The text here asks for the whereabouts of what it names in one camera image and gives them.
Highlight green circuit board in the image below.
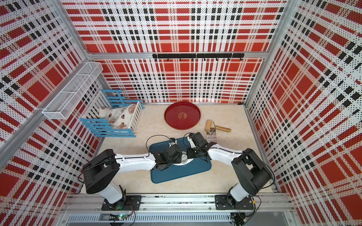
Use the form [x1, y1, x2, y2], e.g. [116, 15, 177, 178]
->
[109, 214, 129, 222]

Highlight black wall hook rail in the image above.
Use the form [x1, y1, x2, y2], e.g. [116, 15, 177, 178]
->
[152, 53, 245, 60]

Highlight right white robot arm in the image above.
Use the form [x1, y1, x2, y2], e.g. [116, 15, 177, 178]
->
[187, 132, 275, 210]

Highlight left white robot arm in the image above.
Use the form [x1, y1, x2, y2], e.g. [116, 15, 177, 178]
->
[82, 143, 188, 210]

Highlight blue white toy crib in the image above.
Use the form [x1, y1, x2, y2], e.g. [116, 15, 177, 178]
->
[80, 89, 144, 138]

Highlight round red tray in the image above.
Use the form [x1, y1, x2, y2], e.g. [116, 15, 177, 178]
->
[164, 101, 201, 131]

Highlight teal plastic tray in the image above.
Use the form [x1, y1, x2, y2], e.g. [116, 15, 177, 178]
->
[149, 137, 212, 184]

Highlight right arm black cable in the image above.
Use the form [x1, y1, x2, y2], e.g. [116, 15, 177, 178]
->
[182, 132, 276, 218]

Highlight white dough piece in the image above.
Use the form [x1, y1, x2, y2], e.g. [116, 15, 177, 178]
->
[174, 151, 194, 166]

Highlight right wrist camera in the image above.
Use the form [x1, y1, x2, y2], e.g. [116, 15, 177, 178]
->
[187, 133, 197, 148]

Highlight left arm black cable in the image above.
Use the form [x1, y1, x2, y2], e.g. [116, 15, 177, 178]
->
[77, 135, 172, 184]

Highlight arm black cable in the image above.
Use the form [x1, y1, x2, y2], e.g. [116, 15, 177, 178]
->
[182, 132, 276, 218]
[77, 135, 172, 184]

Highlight white wire mesh basket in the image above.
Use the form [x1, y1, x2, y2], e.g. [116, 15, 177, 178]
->
[42, 62, 103, 120]

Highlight baby doll in crib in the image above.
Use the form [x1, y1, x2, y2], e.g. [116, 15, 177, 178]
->
[98, 104, 136, 129]

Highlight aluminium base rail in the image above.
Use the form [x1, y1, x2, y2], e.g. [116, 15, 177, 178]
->
[57, 193, 297, 226]

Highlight wooden rolling pin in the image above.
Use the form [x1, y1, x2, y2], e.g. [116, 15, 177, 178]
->
[205, 120, 232, 135]

